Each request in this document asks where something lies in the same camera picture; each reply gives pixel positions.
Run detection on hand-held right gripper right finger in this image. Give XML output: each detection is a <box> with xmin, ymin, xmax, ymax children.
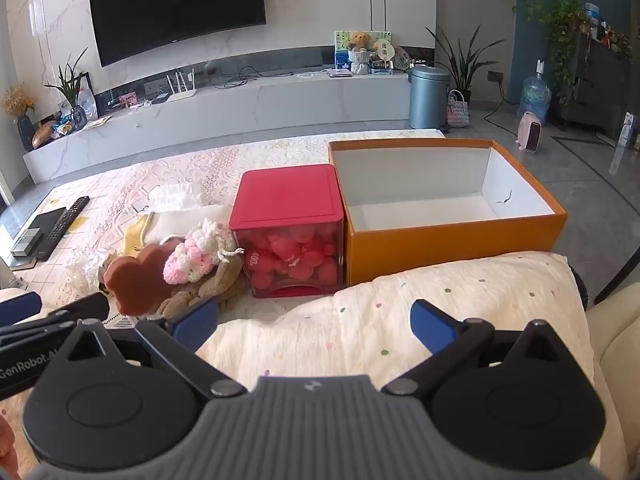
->
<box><xmin>382</xmin><ymin>299</ymin><xmax>562</xmax><ymax>396</ymax></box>

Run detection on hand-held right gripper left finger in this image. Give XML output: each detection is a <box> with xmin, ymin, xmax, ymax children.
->
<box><xmin>62</xmin><ymin>297</ymin><xmax>248</xmax><ymax>403</ymax></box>

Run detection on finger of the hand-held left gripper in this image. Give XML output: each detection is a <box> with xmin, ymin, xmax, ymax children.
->
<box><xmin>0</xmin><ymin>291</ymin><xmax>44</xmax><ymax>330</ymax></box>
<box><xmin>45</xmin><ymin>292</ymin><xmax>111</xmax><ymax>327</ymax></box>

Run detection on orange cardboard box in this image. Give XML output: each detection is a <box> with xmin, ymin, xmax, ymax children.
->
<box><xmin>327</xmin><ymin>139</ymin><xmax>568</xmax><ymax>286</ymax></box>

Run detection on white waffle cloth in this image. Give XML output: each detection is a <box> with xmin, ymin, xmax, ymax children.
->
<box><xmin>147</xmin><ymin>204</ymin><xmax>232</xmax><ymax>250</ymax></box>

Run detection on white lace cloth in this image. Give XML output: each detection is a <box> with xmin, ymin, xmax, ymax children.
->
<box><xmin>62</xmin><ymin>247</ymin><xmax>115</xmax><ymax>295</ymax></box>

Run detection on brown plush toy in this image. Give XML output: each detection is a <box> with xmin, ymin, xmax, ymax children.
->
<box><xmin>150</xmin><ymin>255</ymin><xmax>244</xmax><ymax>321</ymax></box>

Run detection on brown cloud-shaped sponge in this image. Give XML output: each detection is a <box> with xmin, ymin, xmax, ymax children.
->
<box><xmin>102</xmin><ymin>240</ymin><xmax>183</xmax><ymax>317</ymax></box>

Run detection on cream dotted pillow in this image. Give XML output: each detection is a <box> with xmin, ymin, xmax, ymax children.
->
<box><xmin>197</xmin><ymin>250</ymin><xmax>596</xmax><ymax>396</ymax></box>

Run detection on small silver box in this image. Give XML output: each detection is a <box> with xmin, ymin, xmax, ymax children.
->
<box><xmin>10</xmin><ymin>227</ymin><xmax>44</xmax><ymax>259</ymax></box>

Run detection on pink white crochet toy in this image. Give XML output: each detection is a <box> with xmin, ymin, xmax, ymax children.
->
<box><xmin>163</xmin><ymin>219</ymin><xmax>245</xmax><ymax>286</ymax></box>

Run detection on yellow cloth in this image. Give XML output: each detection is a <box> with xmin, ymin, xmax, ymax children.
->
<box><xmin>120</xmin><ymin>212</ymin><xmax>161</xmax><ymax>259</ymax></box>

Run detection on black remote control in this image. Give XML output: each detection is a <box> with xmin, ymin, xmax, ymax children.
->
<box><xmin>35</xmin><ymin>196</ymin><xmax>91</xmax><ymax>262</ymax></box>

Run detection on black flat box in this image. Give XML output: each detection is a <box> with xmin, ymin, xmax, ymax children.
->
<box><xmin>10</xmin><ymin>206</ymin><xmax>68</xmax><ymax>262</ymax></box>

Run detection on white ruffled cloth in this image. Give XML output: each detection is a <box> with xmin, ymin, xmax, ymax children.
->
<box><xmin>146</xmin><ymin>182</ymin><xmax>207</xmax><ymax>212</ymax></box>

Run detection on red lidded clear box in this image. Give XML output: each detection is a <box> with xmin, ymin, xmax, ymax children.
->
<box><xmin>229</xmin><ymin>164</ymin><xmax>346</xmax><ymax>299</ymax></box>

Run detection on dried flowers in dark vase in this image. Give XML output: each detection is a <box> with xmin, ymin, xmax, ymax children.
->
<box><xmin>0</xmin><ymin>84</ymin><xmax>39</xmax><ymax>152</ymax></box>

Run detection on bronze bowl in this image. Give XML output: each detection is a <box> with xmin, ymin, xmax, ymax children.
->
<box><xmin>32</xmin><ymin>121</ymin><xmax>64</xmax><ymax>150</ymax></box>

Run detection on beige sofa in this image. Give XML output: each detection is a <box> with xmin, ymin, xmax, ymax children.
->
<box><xmin>582</xmin><ymin>280</ymin><xmax>640</xmax><ymax>480</ymax></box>

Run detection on green plant in blue vase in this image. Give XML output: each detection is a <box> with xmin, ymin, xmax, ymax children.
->
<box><xmin>44</xmin><ymin>47</ymin><xmax>94</xmax><ymax>132</ymax></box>

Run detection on woven handbag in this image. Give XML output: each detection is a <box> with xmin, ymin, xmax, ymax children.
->
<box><xmin>446</xmin><ymin>89</ymin><xmax>472</xmax><ymax>128</ymax></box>

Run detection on pink space heater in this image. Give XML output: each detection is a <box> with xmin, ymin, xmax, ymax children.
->
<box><xmin>517</xmin><ymin>111</ymin><xmax>544</xmax><ymax>152</ymax></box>

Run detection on white marble television console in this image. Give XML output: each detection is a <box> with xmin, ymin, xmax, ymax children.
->
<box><xmin>22</xmin><ymin>67</ymin><xmax>417</xmax><ymax>186</ymax></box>

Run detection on grey-blue trash can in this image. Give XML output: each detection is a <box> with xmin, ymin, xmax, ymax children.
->
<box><xmin>408</xmin><ymin>65</ymin><xmax>452</xmax><ymax>130</ymax></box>

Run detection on white router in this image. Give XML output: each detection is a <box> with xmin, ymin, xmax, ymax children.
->
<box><xmin>165</xmin><ymin>71</ymin><xmax>199</xmax><ymax>104</ymax></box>

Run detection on blue water bottle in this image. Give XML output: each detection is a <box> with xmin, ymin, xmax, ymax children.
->
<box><xmin>520</xmin><ymin>74</ymin><xmax>552</xmax><ymax>125</ymax></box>

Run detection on tall leafy potted plant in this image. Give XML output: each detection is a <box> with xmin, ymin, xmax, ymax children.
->
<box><xmin>426</xmin><ymin>25</ymin><xmax>506</xmax><ymax>107</ymax></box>

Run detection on round hand fan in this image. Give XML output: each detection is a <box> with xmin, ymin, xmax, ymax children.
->
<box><xmin>374</xmin><ymin>37</ymin><xmax>396</xmax><ymax>69</ymax></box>

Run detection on teddy bear bouquet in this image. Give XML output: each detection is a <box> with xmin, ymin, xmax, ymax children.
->
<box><xmin>346</xmin><ymin>31</ymin><xmax>374</xmax><ymax>77</ymax></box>

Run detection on dark cabinet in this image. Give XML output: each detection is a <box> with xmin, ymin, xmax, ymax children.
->
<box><xmin>564</xmin><ymin>30</ymin><xmax>637</xmax><ymax>137</ymax></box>

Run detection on framed painting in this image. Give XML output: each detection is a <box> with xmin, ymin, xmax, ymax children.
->
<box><xmin>334</xmin><ymin>30</ymin><xmax>394</xmax><ymax>69</ymax></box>

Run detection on climbing green plant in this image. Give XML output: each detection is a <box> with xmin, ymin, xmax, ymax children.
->
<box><xmin>520</xmin><ymin>0</ymin><xmax>592</xmax><ymax>107</ymax></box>

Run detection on black wall television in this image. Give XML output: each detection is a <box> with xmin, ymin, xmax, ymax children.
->
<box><xmin>87</xmin><ymin>0</ymin><xmax>267</xmax><ymax>68</ymax></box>

